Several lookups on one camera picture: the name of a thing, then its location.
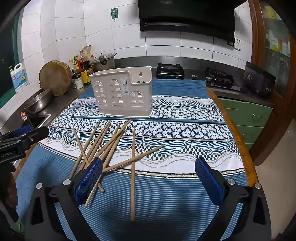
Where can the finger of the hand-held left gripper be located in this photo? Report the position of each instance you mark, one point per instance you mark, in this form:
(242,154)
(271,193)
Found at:
(34,135)

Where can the white salt shaker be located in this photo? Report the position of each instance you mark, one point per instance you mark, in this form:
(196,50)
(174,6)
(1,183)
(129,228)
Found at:
(79,82)

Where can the white detergent jug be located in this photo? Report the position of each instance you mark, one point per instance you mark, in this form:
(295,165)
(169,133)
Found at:
(19,78)

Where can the steel pressure cooker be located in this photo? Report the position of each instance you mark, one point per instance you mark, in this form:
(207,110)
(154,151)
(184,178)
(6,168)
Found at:
(105,62)

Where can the blue patterned tablecloth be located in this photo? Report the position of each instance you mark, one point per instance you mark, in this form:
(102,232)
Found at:
(173,197)

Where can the white plastic utensil holder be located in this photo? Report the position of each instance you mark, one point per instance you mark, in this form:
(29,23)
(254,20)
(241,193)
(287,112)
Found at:
(115,92)

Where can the green wall hook sticker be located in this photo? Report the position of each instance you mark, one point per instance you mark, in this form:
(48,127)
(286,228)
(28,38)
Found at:
(114,12)

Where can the black gas stove burner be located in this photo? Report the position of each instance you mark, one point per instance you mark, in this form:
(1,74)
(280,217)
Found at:
(170,69)

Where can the stainless steel bowl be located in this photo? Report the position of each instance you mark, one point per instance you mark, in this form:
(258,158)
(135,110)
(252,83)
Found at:
(38,102)

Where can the round wooden chopping board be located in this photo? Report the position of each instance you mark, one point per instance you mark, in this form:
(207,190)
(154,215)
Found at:
(55,77)

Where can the pile of wooden chopsticks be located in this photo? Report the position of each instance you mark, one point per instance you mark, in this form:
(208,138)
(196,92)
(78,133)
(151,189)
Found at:
(133,162)

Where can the steel kitchen sink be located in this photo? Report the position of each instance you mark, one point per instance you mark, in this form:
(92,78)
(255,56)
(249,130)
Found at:
(38,121)

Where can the black gas cooktop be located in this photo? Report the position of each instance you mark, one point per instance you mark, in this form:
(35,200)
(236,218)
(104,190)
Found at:
(196,76)

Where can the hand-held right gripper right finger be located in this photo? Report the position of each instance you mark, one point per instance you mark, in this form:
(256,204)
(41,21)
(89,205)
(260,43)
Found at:
(208,180)

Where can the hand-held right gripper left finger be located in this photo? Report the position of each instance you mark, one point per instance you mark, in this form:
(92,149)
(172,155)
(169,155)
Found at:
(89,183)

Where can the wooden glass-door cabinet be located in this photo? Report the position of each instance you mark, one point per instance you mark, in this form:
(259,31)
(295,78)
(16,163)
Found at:
(277,46)

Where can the yellow cap seasoning bottle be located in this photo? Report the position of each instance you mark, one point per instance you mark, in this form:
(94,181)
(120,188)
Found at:
(75,61)

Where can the green drawer cabinet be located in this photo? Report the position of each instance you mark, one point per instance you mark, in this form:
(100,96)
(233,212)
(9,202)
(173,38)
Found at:
(245,115)

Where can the black countertop appliance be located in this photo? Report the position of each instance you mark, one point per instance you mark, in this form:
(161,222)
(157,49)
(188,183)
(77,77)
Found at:
(260,78)

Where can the white wall socket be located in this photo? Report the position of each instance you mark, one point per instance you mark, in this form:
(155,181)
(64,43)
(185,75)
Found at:
(238,44)

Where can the red patterned cloth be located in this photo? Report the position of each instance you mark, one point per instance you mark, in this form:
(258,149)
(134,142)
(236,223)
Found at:
(23,115)

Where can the green window frame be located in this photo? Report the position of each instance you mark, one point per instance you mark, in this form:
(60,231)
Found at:
(9,58)

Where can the clear seasoning bag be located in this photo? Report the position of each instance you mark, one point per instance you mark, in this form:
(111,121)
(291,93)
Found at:
(87,51)

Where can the black range hood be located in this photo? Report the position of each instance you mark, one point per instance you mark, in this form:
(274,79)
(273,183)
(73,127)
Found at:
(185,14)

